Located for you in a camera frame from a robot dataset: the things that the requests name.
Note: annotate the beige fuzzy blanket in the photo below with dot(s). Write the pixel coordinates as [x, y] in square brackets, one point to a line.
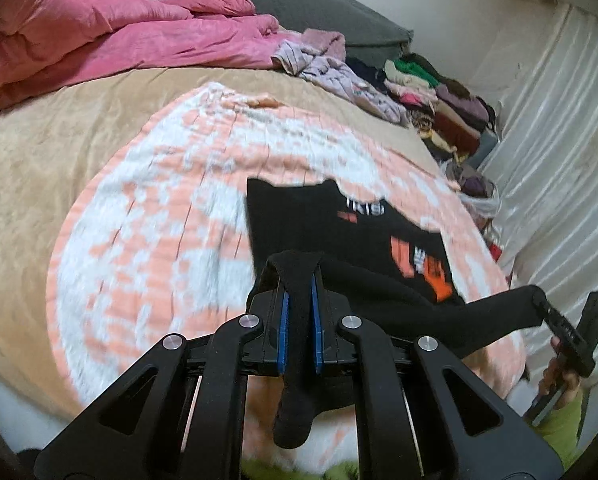
[39, 160]

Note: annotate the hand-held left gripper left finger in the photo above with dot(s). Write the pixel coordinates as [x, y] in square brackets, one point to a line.
[282, 330]

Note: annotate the grey padded headboard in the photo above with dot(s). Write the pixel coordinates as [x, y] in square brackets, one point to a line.
[304, 5]

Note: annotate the lilac crumpled garment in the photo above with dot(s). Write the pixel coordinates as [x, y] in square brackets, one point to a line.
[329, 70]

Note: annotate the dark navy garment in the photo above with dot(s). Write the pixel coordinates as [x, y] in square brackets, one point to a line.
[369, 72]

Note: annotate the stack of folded clothes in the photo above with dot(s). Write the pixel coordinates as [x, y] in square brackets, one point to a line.
[449, 115]

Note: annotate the white curtain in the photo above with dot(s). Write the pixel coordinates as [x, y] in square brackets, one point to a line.
[554, 160]

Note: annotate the person's green clothing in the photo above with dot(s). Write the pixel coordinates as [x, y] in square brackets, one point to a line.
[289, 472]

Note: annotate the grey cushion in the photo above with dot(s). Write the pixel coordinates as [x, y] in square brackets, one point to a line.
[486, 147]

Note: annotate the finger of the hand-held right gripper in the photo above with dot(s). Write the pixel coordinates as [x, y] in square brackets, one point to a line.
[559, 322]

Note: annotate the person's right forearm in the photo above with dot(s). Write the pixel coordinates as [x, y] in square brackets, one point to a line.
[564, 430]

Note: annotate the peach and white patterned blanket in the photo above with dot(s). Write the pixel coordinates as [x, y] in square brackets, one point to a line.
[154, 235]

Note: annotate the pink fuzzy garment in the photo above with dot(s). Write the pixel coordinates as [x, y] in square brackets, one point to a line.
[324, 40]

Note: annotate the black sweater with orange cuffs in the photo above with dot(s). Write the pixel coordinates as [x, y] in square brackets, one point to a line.
[379, 245]

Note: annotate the person's right hand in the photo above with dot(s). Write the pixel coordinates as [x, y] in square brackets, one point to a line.
[561, 375]

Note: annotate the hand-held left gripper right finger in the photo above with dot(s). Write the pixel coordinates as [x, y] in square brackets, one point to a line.
[316, 330]

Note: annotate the pink quilt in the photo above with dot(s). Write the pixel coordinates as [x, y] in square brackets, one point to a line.
[104, 35]

